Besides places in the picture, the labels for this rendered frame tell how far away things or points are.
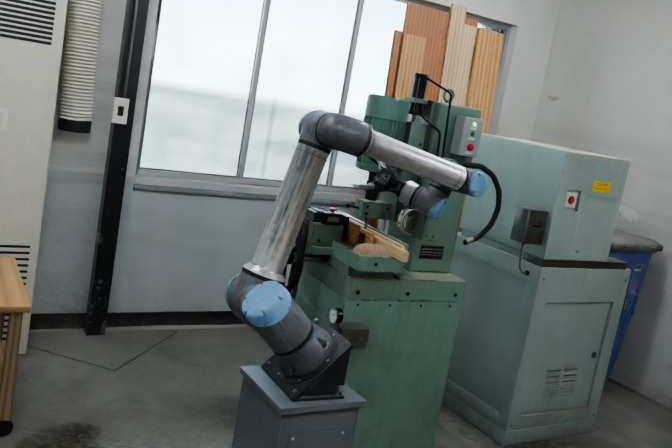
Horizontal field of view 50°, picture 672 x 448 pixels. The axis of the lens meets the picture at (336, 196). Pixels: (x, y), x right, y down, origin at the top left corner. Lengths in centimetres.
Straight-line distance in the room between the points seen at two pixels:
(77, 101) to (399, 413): 206
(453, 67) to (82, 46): 232
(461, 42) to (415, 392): 247
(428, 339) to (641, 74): 257
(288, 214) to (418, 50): 242
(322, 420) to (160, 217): 205
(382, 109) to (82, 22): 153
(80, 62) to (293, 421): 209
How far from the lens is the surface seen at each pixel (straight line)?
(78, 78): 367
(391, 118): 289
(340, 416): 236
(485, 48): 493
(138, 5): 383
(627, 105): 501
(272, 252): 235
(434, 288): 302
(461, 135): 299
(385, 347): 299
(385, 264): 279
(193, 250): 419
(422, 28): 466
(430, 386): 320
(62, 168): 389
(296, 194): 234
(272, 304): 218
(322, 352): 229
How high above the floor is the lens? 149
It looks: 8 degrees down
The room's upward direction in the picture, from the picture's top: 10 degrees clockwise
